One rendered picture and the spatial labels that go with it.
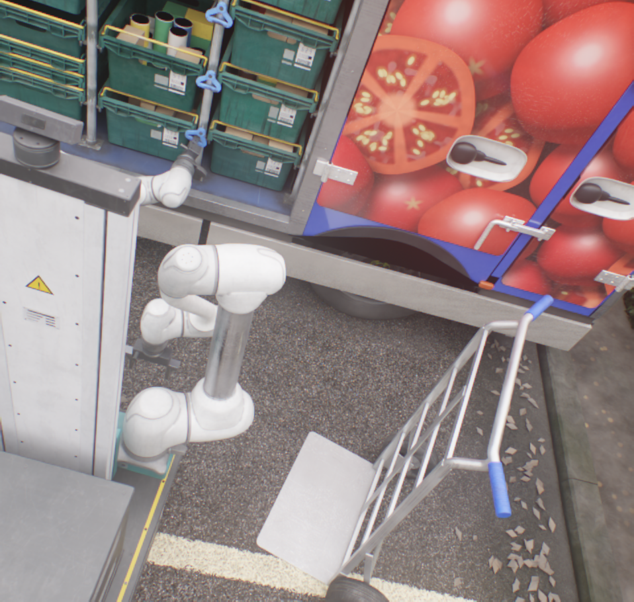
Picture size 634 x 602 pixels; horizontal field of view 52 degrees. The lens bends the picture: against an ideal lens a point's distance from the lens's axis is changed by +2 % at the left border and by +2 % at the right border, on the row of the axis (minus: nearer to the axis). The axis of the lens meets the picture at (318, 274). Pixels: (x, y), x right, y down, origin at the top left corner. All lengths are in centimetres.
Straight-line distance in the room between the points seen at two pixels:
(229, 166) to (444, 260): 104
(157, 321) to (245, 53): 108
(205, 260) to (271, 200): 133
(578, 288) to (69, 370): 225
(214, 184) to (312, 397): 109
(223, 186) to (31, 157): 181
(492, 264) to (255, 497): 143
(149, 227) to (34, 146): 192
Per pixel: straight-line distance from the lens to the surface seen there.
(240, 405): 208
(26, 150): 118
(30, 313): 154
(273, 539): 279
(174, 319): 218
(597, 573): 329
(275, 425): 299
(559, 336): 343
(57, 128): 116
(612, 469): 360
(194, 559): 272
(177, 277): 162
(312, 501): 288
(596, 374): 390
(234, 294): 168
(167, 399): 204
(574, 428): 360
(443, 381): 241
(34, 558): 184
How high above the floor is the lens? 259
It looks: 46 degrees down
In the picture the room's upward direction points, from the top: 23 degrees clockwise
